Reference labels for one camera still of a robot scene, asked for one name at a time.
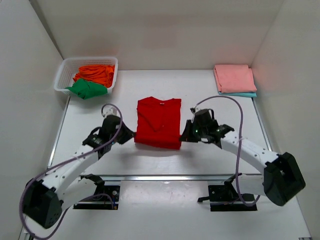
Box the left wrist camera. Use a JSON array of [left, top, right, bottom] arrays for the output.
[[99, 107, 120, 138]]

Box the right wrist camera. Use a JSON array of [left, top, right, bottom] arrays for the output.
[[192, 108, 216, 132]]

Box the red t shirt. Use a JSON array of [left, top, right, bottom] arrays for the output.
[[134, 96, 182, 150]]

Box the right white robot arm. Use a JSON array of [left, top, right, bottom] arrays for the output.
[[180, 120, 306, 207]]

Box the green t shirt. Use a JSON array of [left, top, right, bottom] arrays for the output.
[[66, 78, 108, 100]]

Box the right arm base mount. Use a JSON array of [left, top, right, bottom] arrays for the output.
[[197, 175, 258, 212]]

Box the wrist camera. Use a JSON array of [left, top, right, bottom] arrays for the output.
[[99, 107, 120, 138], [192, 108, 216, 132]]

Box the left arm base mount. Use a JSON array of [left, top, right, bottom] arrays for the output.
[[73, 174, 121, 211]]

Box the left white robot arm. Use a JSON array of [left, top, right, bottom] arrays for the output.
[[19, 116, 135, 229]]

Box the orange t shirt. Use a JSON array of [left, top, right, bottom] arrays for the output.
[[73, 64, 115, 88]]

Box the folded pink t shirt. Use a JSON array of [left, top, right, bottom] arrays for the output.
[[213, 64, 257, 94]]

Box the white plastic basket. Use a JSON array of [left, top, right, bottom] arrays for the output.
[[54, 56, 118, 96]]

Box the folded teal t shirt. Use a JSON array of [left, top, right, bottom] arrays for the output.
[[218, 91, 257, 98]]

